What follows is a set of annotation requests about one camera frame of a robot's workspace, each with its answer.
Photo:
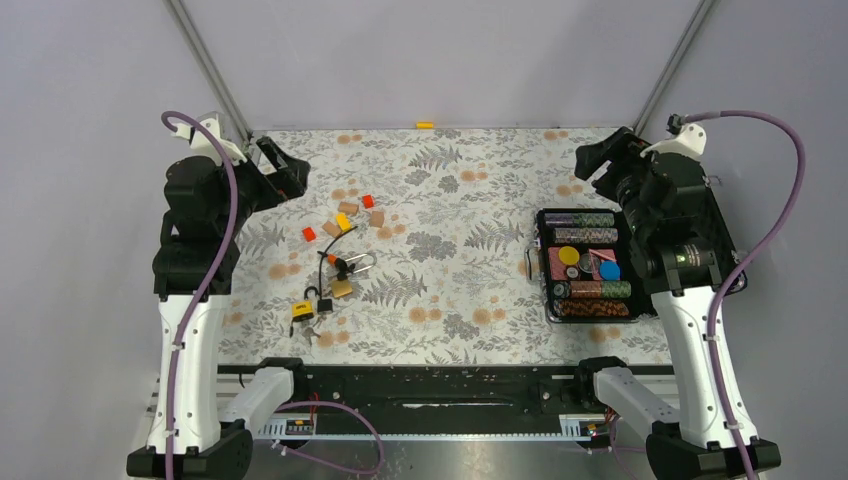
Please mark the floral table mat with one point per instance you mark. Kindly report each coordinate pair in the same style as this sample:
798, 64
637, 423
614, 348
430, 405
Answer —
452, 284

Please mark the yellow poker chip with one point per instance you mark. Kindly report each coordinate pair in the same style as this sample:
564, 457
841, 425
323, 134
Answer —
568, 255

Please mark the wooden block right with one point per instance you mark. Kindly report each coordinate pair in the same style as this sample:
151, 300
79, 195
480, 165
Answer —
377, 219

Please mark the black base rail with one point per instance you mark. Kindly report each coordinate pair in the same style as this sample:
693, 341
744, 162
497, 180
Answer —
435, 402

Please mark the black poker chip case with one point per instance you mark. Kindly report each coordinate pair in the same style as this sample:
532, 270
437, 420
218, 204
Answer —
586, 265

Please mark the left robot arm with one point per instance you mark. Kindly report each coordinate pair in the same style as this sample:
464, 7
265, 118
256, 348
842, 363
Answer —
190, 437

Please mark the wooden block top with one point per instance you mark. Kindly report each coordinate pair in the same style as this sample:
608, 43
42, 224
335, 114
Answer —
348, 208

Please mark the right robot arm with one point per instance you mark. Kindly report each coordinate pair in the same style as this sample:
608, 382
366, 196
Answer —
709, 434

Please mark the yellow block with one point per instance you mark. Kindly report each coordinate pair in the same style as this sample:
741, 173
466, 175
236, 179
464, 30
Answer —
343, 222

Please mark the orange black padlock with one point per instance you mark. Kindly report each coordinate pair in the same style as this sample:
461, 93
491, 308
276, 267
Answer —
340, 264

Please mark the blue poker chip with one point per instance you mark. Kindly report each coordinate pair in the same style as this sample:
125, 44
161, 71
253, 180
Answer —
609, 271

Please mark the small black padlock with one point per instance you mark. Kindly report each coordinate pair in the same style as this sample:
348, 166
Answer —
324, 305

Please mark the brass long-shackle padlock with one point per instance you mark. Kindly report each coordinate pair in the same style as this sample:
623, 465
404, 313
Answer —
341, 285

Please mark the wooden block left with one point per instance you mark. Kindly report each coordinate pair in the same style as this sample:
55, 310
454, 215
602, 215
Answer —
332, 229

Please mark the wooden block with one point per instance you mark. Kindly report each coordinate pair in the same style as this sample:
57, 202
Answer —
348, 208
377, 219
332, 229

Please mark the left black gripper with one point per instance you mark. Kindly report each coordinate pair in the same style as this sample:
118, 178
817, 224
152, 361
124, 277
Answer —
278, 186

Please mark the yellow padlock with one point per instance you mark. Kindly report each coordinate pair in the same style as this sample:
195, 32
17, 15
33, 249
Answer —
303, 310

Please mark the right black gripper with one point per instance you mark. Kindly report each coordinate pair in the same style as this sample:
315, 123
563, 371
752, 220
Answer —
623, 147

